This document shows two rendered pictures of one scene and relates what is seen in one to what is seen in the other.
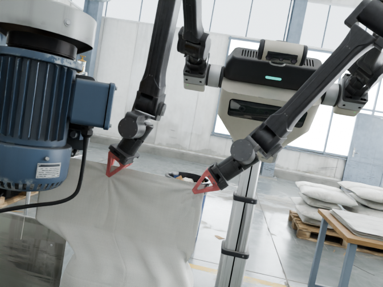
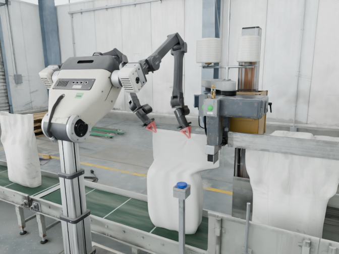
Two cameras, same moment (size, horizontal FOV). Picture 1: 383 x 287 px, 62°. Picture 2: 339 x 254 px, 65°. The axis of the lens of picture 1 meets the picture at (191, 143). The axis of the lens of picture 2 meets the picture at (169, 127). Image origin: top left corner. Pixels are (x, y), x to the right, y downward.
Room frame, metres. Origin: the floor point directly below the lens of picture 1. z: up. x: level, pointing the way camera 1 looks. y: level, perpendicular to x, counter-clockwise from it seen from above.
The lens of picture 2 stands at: (2.56, 0.72, 1.48)
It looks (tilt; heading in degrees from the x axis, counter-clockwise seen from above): 12 degrees down; 201
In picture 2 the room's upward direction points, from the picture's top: 1 degrees counter-clockwise
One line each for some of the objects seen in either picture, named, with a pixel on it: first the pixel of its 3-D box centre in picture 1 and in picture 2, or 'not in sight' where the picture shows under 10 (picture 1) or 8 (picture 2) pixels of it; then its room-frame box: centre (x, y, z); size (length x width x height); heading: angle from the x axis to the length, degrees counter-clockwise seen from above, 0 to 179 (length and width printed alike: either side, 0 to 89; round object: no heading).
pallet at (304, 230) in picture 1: (338, 232); not in sight; (4.19, -2.15, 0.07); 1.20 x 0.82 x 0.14; 82
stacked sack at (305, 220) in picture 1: (314, 217); not in sight; (4.24, -1.80, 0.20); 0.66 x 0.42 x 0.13; 171
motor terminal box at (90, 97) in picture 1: (92, 109); (199, 102); (0.65, 0.21, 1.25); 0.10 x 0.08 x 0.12; 19
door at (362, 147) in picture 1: (368, 154); not in sight; (8.39, -4.62, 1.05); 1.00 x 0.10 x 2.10; 84
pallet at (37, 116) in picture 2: not in sight; (36, 118); (-2.20, -4.64, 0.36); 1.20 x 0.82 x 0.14; 170
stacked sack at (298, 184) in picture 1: (320, 189); not in sight; (4.41, -1.89, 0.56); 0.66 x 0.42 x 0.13; 78
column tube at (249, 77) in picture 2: not in sight; (245, 151); (0.57, 0.56, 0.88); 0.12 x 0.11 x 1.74; 174
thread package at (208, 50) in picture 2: not in sight; (208, 51); (0.76, 0.30, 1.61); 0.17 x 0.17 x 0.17
